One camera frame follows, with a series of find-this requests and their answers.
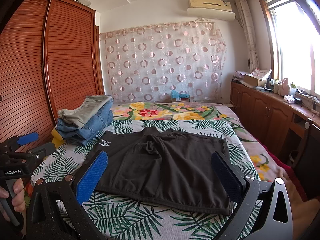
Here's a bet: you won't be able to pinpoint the black shorts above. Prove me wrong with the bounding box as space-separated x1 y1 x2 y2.
86 127 232 216

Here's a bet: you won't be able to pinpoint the person's left hand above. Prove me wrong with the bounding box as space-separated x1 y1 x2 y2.
0 178 25 212

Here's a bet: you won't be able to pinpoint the folded blue jeans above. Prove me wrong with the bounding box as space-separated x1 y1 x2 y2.
56 102 113 146

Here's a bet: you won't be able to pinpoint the palm leaf bed sheet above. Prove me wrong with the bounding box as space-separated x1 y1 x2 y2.
31 119 258 239

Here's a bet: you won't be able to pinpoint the folded beige pants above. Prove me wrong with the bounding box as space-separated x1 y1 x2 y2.
58 95 113 128

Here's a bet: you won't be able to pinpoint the floral blanket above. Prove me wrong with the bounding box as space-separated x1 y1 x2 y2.
111 101 313 240

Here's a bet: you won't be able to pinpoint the wooden sideboard cabinet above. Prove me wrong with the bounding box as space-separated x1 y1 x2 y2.
230 82 319 163

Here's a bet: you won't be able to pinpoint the wooden louvered wardrobe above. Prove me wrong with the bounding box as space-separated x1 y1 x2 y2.
1 0 104 148

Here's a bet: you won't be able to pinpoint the cardboard box on cabinet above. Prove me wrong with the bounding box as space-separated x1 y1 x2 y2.
244 74 266 87

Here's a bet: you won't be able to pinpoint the blue plush toy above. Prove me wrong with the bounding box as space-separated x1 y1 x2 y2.
170 90 190 101

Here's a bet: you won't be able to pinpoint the pink bottle on cabinet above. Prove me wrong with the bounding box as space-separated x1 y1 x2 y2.
281 77 290 96

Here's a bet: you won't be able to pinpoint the circle-patterned sheer curtain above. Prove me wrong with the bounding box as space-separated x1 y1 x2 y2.
100 21 226 103

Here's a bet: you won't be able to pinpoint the window drape curtain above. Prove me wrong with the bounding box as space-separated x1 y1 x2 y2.
235 0 259 72

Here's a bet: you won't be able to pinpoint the window with wooden frame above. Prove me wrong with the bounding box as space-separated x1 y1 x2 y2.
259 0 319 96

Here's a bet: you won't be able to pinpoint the white wall air conditioner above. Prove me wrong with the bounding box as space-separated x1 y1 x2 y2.
187 0 236 21

